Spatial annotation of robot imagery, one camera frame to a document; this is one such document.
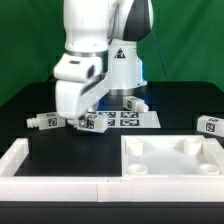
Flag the white square tabletop part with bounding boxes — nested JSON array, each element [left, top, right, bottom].
[[121, 135, 224, 176]]

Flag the white U-shaped fence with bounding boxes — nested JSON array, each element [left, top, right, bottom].
[[0, 138, 224, 202]]

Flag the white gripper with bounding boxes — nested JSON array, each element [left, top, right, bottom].
[[54, 54, 109, 119]]

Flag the white sheet with tags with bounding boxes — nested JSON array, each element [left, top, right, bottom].
[[99, 111, 161, 128]]

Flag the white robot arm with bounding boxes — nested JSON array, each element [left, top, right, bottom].
[[54, 0, 154, 120]]

